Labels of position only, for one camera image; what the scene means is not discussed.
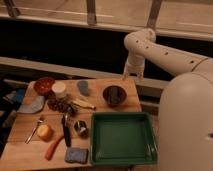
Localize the green plastic tray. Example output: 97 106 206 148
90 112 157 166

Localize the purple grapes bunch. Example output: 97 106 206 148
47 99 77 115

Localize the blue object at left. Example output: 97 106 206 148
3 88 26 104

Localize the dark brown bowl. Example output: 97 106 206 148
103 85 127 107

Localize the orange red pepper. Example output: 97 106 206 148
45 135 64 160

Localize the red bowl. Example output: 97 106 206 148
33 77 55 96

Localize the wooden board table top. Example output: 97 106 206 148
0 78 141 171

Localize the white cup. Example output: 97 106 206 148
52 82 66 99

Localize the black handled knife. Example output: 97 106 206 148
61 114 71 147

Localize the grey blue plastic cup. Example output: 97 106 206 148
77 80 89 96

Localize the yellow orange fruit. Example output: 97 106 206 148
37 124 53 141

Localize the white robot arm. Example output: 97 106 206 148
124 28 213 171

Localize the yellow banana piece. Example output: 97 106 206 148
72 98 96 110

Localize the blue sponge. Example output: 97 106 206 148
65 147 88 164

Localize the small dark metal cup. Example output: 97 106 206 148
74 120 88 138

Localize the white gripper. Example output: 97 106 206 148
123 61 145 80

